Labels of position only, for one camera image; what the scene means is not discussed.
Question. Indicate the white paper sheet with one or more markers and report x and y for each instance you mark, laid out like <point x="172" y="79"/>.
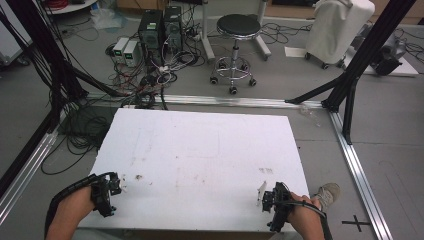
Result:
<point x="295" y="51"/>

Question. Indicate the person's right hand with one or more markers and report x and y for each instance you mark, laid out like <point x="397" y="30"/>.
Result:
<point x="304" y="213"/>

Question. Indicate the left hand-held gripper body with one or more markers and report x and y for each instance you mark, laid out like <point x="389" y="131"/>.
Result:
<point x="101" y="196"/>

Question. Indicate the clear plastic bag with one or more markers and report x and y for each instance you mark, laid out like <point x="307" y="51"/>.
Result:
<point x="106" y="18"/>

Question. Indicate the black frame post with braces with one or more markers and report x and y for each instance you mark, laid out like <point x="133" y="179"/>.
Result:
<point x="363" y="60"/>

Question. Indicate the small black computer tower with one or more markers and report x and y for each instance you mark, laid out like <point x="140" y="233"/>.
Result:
<point x="173" y="25"/>

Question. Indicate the white round table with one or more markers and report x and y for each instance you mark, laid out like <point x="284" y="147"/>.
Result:
<point x="71" y="6"/>

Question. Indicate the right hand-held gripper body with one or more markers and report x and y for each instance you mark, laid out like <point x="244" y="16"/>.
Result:
<point x="277" y="205"/>

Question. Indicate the dark machine on white board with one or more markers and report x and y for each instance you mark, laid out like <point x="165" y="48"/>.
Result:
<point x="388" y="55"/>

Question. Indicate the black round stool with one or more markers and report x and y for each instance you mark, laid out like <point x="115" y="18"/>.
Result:
<point x="238" y="25"/>

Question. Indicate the person's beige shoe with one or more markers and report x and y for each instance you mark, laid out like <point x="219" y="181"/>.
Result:
<point x="328" y="196"/>

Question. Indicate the large black computer tower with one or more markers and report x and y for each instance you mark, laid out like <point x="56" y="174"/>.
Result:
<point x="150" y="33"/>

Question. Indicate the white desk frame legs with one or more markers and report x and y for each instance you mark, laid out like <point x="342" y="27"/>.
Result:
<point x="208" y="40"/>

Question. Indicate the white bench power supply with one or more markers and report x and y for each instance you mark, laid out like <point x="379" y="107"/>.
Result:
<point x="119" y="48"/>
<point x="130" y="53"/>

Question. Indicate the aluminium floor rail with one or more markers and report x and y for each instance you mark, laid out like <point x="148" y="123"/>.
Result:
<point x="23" y="180"/>
<point x="233" y="101"/>
<point x="361" y="180"/>

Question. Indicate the person's left hand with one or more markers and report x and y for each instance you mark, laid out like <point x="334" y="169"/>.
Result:
<point x="77" y="206"/>

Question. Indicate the white covered cart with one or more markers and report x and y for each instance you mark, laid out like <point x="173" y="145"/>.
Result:
<point x="336" y="30"/>

